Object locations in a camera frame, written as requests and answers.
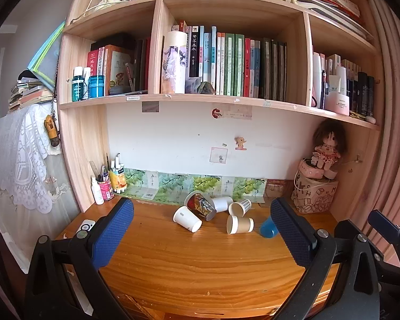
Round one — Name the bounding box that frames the picture printed paper cup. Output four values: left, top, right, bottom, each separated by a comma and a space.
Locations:
184, 191, 217, 221

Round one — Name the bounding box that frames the pink pen holder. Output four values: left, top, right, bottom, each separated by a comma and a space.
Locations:
98, 179, 115, 201

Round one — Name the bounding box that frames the yellow can with pens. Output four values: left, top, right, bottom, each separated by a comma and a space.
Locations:
108, 153, 127, 194

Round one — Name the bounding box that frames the grey patterned paper cup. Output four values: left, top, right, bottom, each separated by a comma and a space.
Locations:
228, 199, 252, 217

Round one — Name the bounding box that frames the teal bottle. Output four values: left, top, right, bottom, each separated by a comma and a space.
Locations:
71, 67, 83, 102

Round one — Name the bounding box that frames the green framed board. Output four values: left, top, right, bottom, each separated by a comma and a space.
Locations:
27, 20, 66, 89

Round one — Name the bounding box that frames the brown haired rag doll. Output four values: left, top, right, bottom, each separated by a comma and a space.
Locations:
311, 120, 349, 170

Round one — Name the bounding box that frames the blue plastic cup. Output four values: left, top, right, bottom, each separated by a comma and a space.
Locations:
259, 215, 279, 239

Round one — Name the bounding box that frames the small white bottle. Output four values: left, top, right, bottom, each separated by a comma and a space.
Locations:
91, 176, 105, 205

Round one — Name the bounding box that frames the row of red books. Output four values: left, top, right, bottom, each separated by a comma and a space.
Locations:
87, 33, 151, 94

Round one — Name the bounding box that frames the hanging yellow keychain toy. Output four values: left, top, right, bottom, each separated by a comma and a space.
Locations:
44, 100, 60, 148

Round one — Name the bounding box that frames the blue jar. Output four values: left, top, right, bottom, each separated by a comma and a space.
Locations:
88, 75, 106, 99

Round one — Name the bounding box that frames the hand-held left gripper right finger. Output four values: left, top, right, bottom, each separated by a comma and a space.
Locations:
270, 197, 382, 320

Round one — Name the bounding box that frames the small grey pouch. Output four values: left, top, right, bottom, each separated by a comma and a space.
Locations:
185, 77, 204, 94

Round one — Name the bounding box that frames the plain white paper cup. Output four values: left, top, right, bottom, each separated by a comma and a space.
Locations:
173, 206, 203, 233

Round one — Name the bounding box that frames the small white paper cup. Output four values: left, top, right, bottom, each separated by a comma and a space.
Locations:
212, 196, 233, 213

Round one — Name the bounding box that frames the wooden bookshelf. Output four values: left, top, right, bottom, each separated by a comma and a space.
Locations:
55, 0, 385, 214

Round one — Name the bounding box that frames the pink music box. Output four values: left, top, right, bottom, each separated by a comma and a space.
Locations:
299, 157, 337, 181

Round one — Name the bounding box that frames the pile of books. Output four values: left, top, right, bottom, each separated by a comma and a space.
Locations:
8, 70, 55, 113

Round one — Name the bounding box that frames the row of green and white books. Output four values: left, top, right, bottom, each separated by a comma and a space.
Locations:
171, 21, 288, 101

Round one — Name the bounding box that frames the letter printed paper bag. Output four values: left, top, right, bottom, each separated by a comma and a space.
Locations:
291, 169, 339, 214

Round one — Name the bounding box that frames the white face mask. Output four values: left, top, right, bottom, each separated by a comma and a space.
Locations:
83, 0, 123, 17

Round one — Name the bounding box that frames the white spray bottle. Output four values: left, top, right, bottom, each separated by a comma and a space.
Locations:
82, 67, 91, 101

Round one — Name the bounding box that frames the pink square wall sticker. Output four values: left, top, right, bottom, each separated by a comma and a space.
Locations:
210, 147, 228, 164

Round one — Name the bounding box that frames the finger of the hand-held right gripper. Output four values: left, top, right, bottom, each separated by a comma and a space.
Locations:
367, 210, 400, 274
334, 219, 364, 241

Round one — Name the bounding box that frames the small brown box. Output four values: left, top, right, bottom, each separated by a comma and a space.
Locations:
265, 180, 289, 199

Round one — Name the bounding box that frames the white remote control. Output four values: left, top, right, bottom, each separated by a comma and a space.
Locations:
77, 219, 96, 234

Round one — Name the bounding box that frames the white lace cloth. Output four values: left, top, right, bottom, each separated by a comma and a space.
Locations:
0, 102, 74, 214

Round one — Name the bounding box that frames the white printed paper tube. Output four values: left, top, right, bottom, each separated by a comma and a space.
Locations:
161, 31, 188, 94

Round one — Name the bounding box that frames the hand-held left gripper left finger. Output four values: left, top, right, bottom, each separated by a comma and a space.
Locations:
24, 198, 134, 320

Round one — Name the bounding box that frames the white cosmetic jar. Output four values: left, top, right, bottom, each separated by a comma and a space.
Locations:
324, 91, 351, 117

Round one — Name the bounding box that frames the pink curtain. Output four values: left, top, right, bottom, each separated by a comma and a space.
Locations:
360, 0, 400, 267

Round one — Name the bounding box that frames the row of cosmetics and books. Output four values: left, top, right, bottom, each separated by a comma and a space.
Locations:
311, 51, 377, 117

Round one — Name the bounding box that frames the brown paper cup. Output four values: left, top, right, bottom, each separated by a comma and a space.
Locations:
226, 215, 254, 235

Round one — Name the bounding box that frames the green leaf printed paper strip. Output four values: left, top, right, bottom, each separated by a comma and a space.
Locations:
113, 167, 267, 205

